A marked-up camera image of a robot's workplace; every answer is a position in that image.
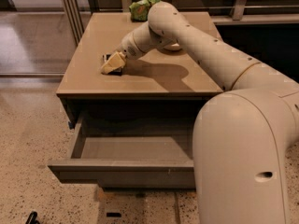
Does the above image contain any green chip bag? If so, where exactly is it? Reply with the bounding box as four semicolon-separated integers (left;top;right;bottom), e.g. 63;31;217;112
129;0;160;21

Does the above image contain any black object on floor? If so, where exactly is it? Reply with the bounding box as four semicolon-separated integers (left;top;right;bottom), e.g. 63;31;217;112
25;211;40;224

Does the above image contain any metal railing frame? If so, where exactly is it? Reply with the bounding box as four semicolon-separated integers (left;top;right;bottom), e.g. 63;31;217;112
62;0;299;43

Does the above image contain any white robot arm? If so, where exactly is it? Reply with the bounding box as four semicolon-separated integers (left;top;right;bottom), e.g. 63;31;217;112
101;2;299;224

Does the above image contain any open grey top drawer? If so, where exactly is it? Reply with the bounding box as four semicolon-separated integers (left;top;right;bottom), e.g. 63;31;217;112
48;116;195;189

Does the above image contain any white bowl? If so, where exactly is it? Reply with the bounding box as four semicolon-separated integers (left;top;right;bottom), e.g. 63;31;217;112
164;43;181;51

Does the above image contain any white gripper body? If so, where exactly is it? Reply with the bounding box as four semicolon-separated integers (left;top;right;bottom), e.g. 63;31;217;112
116;35;140;60

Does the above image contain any black rxbar chocolate bar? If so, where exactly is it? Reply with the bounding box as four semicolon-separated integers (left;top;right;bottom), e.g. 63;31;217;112
103;54;122;76

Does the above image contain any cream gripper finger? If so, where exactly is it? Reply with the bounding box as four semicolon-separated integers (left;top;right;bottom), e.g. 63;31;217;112
101;51;126;75

